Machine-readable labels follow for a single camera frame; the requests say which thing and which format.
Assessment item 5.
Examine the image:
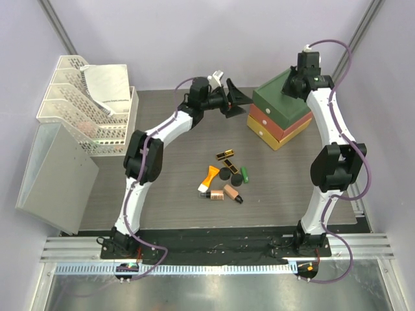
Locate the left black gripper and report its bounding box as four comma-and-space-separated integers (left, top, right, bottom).
202, 80, 254, 119

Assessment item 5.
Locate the green top drawer box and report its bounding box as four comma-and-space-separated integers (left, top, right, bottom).
252, 69, 311, 130

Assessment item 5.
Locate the red drawer box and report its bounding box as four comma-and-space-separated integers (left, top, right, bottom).
250, 104, 313, 141

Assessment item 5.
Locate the orange cosmetic tube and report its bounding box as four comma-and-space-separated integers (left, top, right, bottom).
198, 166, 220, 192

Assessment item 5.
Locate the peach foundation bottle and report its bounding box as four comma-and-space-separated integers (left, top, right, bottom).
223, 185, 243, 204

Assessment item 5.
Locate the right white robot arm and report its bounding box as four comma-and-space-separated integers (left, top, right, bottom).
281, 66, 367, 256

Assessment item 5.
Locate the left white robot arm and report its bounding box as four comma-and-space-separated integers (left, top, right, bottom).
104, 74, 253, 259

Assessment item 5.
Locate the yellow bottom drawer box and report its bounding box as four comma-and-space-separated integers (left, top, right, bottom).
247, 115, 311, 151

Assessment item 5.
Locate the gold black lipstick upper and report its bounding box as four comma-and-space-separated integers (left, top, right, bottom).
216, 149, 235, 161

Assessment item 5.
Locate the gold black lipstick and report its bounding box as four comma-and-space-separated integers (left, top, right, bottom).
223, 159, 239, 174
216, 149, 235, 161

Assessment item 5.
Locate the gold black lipstick lower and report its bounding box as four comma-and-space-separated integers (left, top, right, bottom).
223, 159, 239, 174

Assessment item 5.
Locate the black round jar left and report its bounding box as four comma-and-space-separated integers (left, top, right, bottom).
219, 167, 231, 181

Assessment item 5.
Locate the black round jar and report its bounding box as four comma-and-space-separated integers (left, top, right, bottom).
231, 174, 244, 187
219, 167, 231, 181

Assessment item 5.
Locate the black round jar right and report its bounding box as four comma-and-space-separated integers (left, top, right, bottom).
231, 174, 244, 187

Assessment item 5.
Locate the white paper booklet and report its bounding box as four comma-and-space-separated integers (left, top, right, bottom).
80, 64, 131, 117

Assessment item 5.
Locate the white mesh file organizer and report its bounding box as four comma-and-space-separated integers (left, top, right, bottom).
36, 55, 139, 157

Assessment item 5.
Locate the grey metal bookend box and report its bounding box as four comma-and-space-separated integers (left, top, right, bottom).
16, 123, 99, 235

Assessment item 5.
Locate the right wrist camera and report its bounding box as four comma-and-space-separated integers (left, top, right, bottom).
297, 45, 321, 76

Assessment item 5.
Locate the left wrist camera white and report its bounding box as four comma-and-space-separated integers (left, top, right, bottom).
207, 70, 224, 90

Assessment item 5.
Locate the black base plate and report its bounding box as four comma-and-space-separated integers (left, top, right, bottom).
96, 227, 331, 265

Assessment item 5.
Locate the white slotted cable duct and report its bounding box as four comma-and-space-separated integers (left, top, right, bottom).
54, 262, 298, 276

